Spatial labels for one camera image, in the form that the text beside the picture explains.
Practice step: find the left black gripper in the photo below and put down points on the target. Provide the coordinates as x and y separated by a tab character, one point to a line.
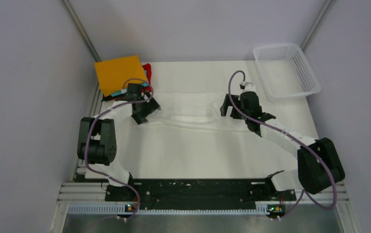
151	106

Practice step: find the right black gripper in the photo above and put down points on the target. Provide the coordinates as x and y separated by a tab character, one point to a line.
224	108

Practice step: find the white t shirt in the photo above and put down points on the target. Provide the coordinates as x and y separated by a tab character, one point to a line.
199	111

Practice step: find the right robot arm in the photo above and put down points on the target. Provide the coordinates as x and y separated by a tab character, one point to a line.
318	164

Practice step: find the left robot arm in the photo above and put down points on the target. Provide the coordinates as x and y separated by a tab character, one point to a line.
97	141

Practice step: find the teal folded t shirt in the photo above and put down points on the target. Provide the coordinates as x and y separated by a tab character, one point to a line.
116	94

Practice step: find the black folded t shirt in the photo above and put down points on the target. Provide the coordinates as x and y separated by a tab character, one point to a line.
107	98

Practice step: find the red folded t shirt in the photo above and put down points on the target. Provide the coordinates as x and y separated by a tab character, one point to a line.
148	72

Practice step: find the orange folded t shirt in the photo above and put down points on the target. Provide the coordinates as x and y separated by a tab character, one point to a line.
112	74

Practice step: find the white plastic basket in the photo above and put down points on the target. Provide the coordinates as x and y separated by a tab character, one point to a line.
285	72

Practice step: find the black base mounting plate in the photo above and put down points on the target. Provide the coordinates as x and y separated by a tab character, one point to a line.
198	194

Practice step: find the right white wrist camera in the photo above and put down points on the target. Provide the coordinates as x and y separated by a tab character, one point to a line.
247	87

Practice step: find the white slotted cable duct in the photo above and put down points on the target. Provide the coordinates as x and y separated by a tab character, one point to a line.
121	209

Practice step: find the right corner metal post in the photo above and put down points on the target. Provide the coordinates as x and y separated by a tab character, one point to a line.
325	9

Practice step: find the corner metal post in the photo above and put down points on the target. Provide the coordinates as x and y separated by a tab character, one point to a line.
325	9
81	30

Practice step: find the left corner metal post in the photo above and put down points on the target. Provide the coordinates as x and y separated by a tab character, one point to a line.
81	30

